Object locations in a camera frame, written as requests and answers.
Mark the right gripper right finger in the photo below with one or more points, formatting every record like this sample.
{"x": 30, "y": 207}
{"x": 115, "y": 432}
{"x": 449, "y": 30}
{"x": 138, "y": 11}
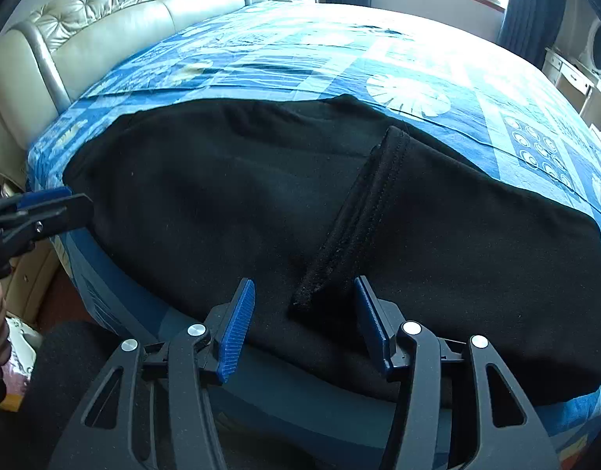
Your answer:
{"x": 459, "y": 406}

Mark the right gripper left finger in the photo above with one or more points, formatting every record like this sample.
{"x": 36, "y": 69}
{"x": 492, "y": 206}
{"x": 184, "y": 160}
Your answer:
{"x": 149, "y": 406}

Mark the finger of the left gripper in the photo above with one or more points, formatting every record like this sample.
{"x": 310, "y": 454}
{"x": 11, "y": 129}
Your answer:
{"x": 31, "y": 199}
{"x": 53, "y": 218}

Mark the black pants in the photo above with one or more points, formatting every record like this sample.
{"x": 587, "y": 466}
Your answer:
{"x": 304, "y": 197}

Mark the white tufted leather headboard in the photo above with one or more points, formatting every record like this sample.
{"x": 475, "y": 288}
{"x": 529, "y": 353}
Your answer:
{"x": 51, "y": 57}

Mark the blue patterned bed sheet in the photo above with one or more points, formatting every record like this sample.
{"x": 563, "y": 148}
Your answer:
{"x": 495, "y": 109}

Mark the white dressing table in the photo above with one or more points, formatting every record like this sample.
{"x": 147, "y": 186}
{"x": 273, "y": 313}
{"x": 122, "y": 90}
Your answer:
{"x": 581, "y": 88}

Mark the white oval vanity mirror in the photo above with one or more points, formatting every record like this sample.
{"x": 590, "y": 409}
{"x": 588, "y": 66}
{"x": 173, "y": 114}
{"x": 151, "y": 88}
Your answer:
{"x": 591, "y": 55}

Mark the right blue curtain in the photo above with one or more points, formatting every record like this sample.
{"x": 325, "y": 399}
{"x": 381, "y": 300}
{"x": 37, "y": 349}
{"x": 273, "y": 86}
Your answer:
{"x": 529, "y": 27}

